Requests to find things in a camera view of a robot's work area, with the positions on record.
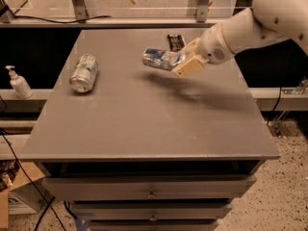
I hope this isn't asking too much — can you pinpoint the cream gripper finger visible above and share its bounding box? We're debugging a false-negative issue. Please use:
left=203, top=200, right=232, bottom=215
left=180, top=38, right=199, bottom=56
left=171, top=56, right=206, bottom=78

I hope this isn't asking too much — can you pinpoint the blue silver redbull can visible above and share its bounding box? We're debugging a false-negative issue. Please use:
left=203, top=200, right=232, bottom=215
left=142, top=48, right=181, bottom=71

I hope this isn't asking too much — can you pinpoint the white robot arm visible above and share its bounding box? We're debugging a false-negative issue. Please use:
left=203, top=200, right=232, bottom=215
left=172, top=0, right=308, bottom=77

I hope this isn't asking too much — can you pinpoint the green white 7up can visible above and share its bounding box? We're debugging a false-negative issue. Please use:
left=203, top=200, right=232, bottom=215
left=69, top=54, right=98, bottom=93

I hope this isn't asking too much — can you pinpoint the black snack bar wrapper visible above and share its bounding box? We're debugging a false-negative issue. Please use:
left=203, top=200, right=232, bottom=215
left=167, top=35, right=186, bottom=52

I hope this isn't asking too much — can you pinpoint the grey drawer cabinet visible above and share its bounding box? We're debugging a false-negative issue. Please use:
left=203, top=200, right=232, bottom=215
left=19, top=28, right=281, bottom=231

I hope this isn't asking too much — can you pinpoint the top grey drawer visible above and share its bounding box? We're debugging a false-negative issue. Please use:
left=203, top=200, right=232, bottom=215
left=42, top=175, right=256, bottom=201

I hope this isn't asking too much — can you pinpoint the grey drawer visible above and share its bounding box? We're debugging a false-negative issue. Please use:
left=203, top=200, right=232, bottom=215
left=71, top=201, right=231, bottom=220
left=89, top=220, right=218, bottom=231
left=42, top=175, right=256, bottom=201

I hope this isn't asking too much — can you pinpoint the white pump sanitizer bottle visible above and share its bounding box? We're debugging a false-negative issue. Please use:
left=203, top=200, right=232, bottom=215
left=6, top=65, right=33, bottom=99

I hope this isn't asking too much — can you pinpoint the middle grey drawer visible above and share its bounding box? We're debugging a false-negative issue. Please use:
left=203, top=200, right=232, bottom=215
left=71, top=201, right=231, bottom=220

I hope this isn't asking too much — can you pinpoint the bottom grey drawer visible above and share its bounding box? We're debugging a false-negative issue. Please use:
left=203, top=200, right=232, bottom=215
left=89, top=220, right=218, bottom=231

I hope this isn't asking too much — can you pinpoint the cardboard box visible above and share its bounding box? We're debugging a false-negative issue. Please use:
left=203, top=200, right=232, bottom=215
left=0, top=162, right=52, bottom=228

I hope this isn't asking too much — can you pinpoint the right metal bracket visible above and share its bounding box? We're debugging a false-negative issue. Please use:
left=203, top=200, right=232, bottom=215
left=195, top=0, right=210, bottom=23

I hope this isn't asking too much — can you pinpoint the metal bracket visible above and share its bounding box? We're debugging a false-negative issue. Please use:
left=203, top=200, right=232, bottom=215
left=71, top=0, right=88, bottom=20
left=195, top=0, right=210, bottom=23

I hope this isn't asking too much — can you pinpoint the black cable on ledge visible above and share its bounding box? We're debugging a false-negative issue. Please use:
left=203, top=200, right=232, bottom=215
left=13, top=14, right=112, bottom=25

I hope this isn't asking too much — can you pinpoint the left metal bracket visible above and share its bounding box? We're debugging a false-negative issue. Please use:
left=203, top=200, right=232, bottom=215
left=71, top=0, right=88, bottom=20

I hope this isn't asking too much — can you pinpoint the black floor cable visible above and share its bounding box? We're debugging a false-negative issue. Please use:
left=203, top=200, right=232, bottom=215
left=0, top=128, right=68, bottom=231

